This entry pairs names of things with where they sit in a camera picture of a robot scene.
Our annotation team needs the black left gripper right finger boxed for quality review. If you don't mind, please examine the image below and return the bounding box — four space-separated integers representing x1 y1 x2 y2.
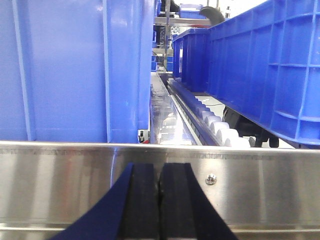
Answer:
159 163 237 240

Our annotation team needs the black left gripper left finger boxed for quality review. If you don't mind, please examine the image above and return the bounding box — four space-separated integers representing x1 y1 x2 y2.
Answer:
53 163 159 240

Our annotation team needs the stainless steel shelf front lip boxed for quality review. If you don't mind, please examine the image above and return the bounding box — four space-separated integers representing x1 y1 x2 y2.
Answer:
0 141 320 240

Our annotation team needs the silver screw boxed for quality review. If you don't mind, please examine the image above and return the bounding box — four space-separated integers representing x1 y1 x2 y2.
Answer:
205 173 217 186

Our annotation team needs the white roller track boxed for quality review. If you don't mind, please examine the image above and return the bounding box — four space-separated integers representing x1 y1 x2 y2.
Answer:
168 78 251 149

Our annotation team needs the blue crate front right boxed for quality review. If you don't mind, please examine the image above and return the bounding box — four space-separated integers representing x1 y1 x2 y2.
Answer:
0 0 155 143

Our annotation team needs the blue crate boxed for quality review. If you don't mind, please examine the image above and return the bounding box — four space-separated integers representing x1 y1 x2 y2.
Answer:
207 0 320 148
172 28 210 93
0 0 155 143

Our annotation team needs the blue crate rear left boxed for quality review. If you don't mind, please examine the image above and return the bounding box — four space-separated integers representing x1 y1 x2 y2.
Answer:
172 28 210 93

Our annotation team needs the blue crate front left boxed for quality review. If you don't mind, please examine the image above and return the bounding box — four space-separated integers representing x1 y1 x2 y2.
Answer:
207 0 320 148

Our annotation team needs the steel shelf divider rail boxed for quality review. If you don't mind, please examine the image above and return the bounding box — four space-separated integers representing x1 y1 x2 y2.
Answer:
150 72 202 146

